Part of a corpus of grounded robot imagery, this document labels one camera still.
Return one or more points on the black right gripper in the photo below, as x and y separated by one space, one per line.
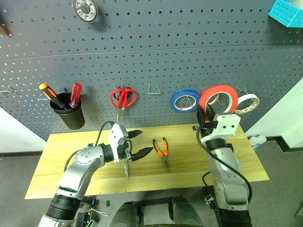
206 127

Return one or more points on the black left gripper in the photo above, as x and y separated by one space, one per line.
122 150

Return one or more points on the orange black needle-nose pliers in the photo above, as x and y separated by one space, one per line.
161 153

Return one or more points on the red tape roll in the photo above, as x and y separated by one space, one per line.
220 89

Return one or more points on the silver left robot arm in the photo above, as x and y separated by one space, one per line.
80 170

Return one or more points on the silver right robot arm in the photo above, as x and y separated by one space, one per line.
227 179

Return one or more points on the blue tape roll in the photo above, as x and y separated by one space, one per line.
172 104

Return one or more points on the silver tape hook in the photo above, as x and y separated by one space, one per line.
241 89

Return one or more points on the white tape roll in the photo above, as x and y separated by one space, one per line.
246 97

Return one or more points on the grey metal pegboard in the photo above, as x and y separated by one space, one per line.
165 59

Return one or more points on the clear plastic bottle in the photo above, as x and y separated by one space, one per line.
261 138
253 142

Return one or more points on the silver scissors hook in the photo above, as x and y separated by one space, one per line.
119 85

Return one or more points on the black plastic cup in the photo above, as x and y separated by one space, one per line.
73 118

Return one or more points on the dark rounded shape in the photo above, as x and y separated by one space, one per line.
187 212
125 215

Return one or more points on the cyan foam block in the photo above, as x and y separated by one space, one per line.
284 16

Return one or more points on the round silver metal disc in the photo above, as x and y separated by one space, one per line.
92 14

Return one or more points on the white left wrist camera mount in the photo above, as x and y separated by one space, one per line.
116 134

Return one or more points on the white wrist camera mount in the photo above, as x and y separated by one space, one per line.
116 134
227 127

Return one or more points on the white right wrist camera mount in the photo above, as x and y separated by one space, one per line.
227 127

